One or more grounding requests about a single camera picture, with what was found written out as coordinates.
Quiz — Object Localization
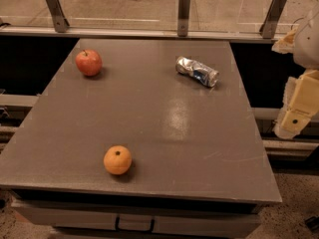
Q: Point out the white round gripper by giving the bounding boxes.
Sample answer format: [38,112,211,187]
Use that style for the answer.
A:
[271,6,319,139]

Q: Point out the silver redbull can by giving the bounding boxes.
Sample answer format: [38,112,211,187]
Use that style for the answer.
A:
[175,57,219,88]

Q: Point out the orange fruit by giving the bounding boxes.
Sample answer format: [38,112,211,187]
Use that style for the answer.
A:
[104,145,132,175]

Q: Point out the red apple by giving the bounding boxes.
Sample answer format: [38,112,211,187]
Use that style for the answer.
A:
[75,49,103,77]

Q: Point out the right metal railing bracket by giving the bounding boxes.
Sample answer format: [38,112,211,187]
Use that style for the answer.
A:
[259,0,287,39]

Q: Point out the metal railing bracket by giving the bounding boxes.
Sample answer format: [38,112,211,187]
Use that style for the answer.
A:
[45,0,70,33]
[259,0,287,39]
[177,0,190,37]

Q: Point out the middle metal railing bracket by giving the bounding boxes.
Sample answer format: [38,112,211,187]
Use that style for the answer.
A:
[177,0,190,37]

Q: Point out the left metal railing bracket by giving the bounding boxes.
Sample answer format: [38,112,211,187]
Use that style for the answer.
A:
[45,0,70,33]

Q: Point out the grey drawer with black handle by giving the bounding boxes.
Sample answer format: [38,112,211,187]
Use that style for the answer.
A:
[12,199,260,239]

